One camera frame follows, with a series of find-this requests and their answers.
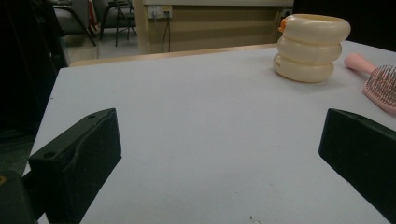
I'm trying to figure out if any black metal frame chair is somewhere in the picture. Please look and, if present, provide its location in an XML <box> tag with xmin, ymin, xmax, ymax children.
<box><xmin>99</xmin><ymin>0</ymin><xmax>138</xmax><ymax>48</ymax></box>

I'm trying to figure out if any cream ringed holder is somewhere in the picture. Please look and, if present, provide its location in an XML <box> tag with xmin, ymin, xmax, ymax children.
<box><xmin>273</xmin><ymin>13</ymin><xmax>352</xmax><ymax>84</ymax></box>

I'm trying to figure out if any grey chair with black frame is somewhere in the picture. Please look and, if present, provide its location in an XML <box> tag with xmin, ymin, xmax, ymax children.
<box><xmin>51</xmin><ymin>0</ymin><xmax>98</xmax><ymax>48</ymax></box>

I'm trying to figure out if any black cable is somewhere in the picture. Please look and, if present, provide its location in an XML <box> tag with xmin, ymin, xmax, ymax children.
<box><xmin>161</xmin><ymin>17</ymin><xmax>172</xmax><ymax>53</ymax></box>

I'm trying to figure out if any pink hairbrush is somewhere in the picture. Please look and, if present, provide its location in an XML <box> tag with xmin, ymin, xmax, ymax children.
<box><xmin>344</xmin><ymin>52</ymin><xmax>396</xmax><ymax>116</ymax></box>

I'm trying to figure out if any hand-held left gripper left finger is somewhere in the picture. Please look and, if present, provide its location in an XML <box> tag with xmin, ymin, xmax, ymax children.
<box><xmin>28</xmin><ymin>107</ymin><xmax>122</xmax><ymax>224</ymax></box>

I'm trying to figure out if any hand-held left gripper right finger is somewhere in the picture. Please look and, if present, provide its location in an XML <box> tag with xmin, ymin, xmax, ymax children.
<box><xmin>318</xmin><ymin>107</ymin><xmax>396</xmax><ymax>224</ymax></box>

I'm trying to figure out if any white wall socket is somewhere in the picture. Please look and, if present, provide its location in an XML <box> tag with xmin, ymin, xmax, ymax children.
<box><xmin>147</xmin><ymin>5</ymin><xmax>173</xmax><ymax>20</ymax></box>

